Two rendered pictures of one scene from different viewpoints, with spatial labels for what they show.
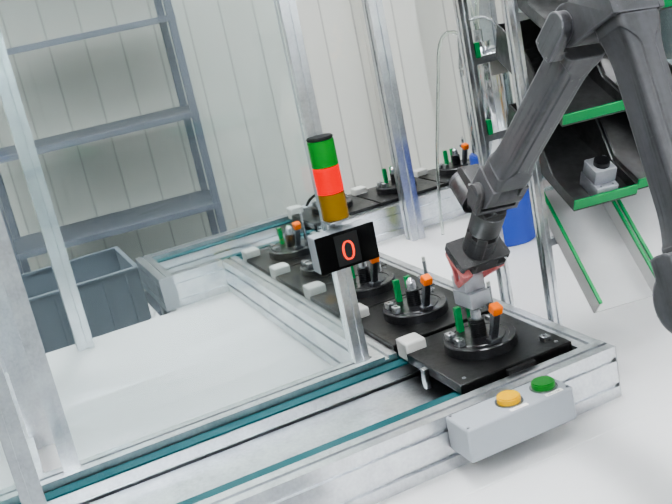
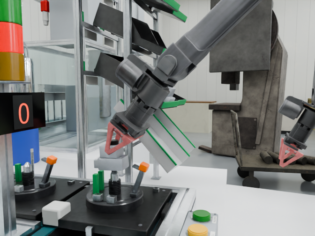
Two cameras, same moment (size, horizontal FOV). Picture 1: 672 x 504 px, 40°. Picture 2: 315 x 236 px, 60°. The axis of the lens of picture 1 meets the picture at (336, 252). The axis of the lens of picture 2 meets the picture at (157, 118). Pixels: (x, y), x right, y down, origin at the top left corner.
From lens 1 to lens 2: 1.24 m
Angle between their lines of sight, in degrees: 54
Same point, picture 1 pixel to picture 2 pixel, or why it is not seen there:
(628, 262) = (166, 146)
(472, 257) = (136, 124)
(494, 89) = (28, 77)
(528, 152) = (230, 27)
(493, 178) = (191, 49)
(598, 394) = not seen: hidden behind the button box
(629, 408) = not seen: hidden behind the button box
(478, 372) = (145, 218)
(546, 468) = not seen: outside the picture
